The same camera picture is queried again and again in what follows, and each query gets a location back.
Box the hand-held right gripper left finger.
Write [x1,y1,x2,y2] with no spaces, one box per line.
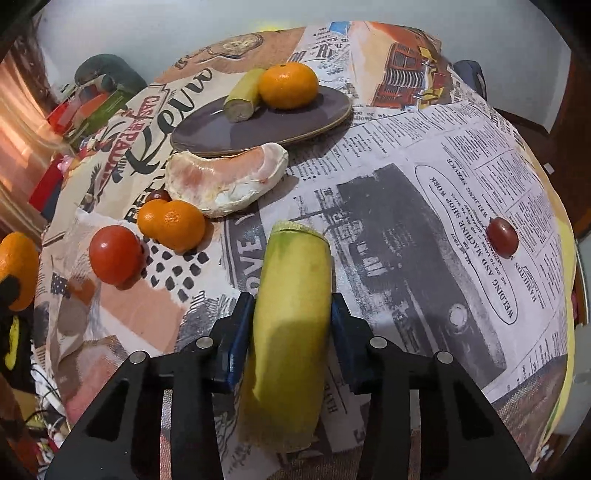
[44,292,257,480]

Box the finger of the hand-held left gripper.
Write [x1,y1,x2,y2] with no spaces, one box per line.
[0,276,34,372]

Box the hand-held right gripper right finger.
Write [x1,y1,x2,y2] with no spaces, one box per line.
[329,292,534,480]

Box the large peeled banana piece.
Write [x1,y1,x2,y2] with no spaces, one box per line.
[239,220,332,453]

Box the mandarin orange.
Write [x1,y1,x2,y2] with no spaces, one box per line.
[257,62,320,110]
[0,232,41,312]
[137,199,172,241]
[154,200,206,254]

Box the brown oval plate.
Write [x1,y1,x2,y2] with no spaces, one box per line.
[170,87,354,158]

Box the red tomato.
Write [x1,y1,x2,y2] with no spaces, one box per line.
[89,225,145,285]

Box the red box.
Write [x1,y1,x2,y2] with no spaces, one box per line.
[28,161,64,222]

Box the peeled pomelo segment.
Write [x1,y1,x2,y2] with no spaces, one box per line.
[165,142,289,219]

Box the newspaper print tablecloth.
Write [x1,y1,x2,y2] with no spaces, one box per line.
[34,21,575,480]

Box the dark red grape right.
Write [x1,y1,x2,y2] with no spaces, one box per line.
[487,218,519,258]

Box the orange curtain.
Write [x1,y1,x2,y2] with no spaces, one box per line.
[0,46,63,227]

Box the yellow under cloth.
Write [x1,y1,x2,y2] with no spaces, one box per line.
[551,215,579,437]

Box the small banana piece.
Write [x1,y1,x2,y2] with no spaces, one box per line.
[223,68,267,123]

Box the green box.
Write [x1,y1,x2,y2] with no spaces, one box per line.
[69,90,136,139]

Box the dark green cushion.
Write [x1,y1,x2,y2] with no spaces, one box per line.
[74,54,148,93]

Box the blue grey chair back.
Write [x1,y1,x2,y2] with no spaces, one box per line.
[455,60,488,101]

